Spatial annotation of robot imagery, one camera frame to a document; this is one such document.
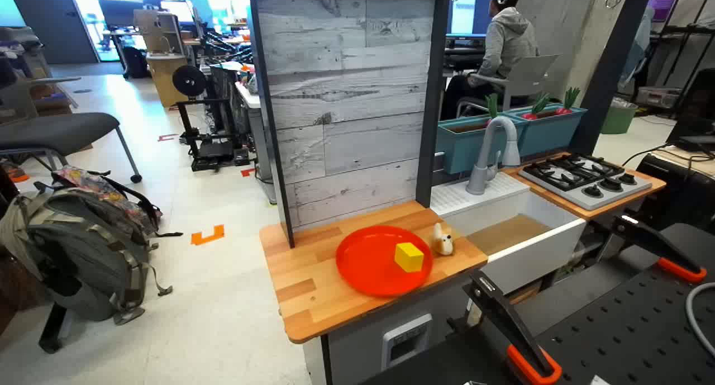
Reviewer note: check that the white toy sink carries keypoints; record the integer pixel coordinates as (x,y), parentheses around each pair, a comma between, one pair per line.
(505,237)

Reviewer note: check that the grey office chair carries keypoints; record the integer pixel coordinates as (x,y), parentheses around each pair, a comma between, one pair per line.
(530,75)

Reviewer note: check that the black clamp with orange tips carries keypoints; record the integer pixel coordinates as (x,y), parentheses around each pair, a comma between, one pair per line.
(651,242)
(505,318)

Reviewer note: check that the red plastic plate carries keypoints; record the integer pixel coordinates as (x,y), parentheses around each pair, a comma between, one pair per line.
(368,262)

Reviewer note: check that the grey backpack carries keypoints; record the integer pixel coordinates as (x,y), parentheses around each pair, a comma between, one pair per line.
(78,251)

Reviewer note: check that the black stove knob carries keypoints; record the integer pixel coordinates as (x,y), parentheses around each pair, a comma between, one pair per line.
(628,178)
(592,191)
(610,184)

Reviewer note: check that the person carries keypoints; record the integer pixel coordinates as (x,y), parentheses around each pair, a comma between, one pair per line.
(505,38)

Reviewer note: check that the teal planter box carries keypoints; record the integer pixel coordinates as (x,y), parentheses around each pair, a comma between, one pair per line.
(550,131)
(461,145)

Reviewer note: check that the grey padded chair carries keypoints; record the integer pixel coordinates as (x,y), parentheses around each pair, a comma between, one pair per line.
(56,131)

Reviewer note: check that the black 3D printer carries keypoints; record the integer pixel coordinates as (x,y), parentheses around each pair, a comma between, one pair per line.
(209,147)

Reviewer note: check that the monitor with purple screen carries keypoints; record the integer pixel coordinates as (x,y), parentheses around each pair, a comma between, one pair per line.
(663,0)

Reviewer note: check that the colourful patterned backpack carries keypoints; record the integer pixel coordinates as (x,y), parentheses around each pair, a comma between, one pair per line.
(103,192)

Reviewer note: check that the small white toy animal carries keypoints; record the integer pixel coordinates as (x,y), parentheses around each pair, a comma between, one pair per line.
(443,242)

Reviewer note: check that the green bin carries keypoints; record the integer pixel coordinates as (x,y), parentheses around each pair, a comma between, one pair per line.
(617,119)

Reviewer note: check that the grey toy stove top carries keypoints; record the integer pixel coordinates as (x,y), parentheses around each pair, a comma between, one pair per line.
(578,190)

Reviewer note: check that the toy kitchen with wood counter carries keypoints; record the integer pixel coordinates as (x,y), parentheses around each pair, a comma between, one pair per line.
(357,122)

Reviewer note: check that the black stove burner grate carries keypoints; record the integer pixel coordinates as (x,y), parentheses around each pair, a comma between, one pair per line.
(553,175)
(592,164)

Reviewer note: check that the grey door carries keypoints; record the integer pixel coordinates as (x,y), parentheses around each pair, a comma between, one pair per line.
(53,19)

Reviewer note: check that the yellow block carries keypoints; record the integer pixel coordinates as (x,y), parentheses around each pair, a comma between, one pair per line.
(409,257)

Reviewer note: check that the toy vegetable with green leaves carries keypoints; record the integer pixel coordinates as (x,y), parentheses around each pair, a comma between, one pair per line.
(570,99)
(539,104)
(492,105)

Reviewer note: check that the grey toy faucet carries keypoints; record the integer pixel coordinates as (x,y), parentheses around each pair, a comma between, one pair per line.
(487,150)

